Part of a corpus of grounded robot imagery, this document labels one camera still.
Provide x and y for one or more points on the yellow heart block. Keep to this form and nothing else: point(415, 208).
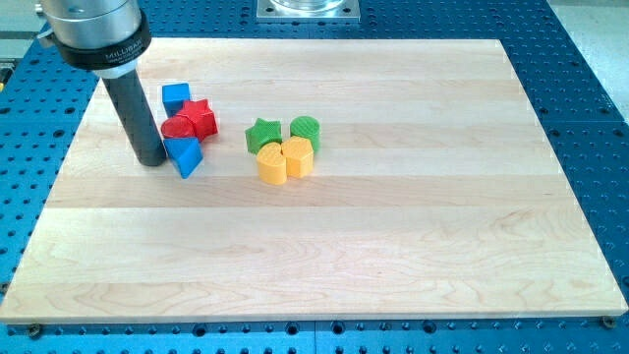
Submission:
point(271, 164)

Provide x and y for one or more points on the red cylinder block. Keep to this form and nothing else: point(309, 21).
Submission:
point(177, 127)

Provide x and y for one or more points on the red star block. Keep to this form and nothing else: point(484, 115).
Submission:
point(197, 120)

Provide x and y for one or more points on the green star block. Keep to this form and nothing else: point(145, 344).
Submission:
point(261, 133)

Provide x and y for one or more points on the light wooden board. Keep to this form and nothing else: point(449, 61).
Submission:
point(435, 194)

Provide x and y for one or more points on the yellow pentagon block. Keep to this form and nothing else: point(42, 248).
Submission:
point(299, 155)

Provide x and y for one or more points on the left front board screw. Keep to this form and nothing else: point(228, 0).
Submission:
point(34, 331)

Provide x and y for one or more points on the blue triangle block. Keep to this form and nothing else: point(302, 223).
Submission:
point(184, 153)

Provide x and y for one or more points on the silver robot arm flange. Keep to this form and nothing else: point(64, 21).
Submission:
point(104, 36)

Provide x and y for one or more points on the blue cube block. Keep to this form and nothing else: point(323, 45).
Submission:
point(174, 96)

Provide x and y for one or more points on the board screw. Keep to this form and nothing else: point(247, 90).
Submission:
point(34, 331)
point(608, 322)

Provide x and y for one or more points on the green cylinder block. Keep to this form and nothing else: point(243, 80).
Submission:
point(306, 127)

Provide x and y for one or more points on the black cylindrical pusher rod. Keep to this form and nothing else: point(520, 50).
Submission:
point(129, 100)

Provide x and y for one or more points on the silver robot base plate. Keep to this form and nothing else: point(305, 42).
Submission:
point(308, 11)

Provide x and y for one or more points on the right front board screw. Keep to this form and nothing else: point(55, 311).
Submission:
point(608, 322)

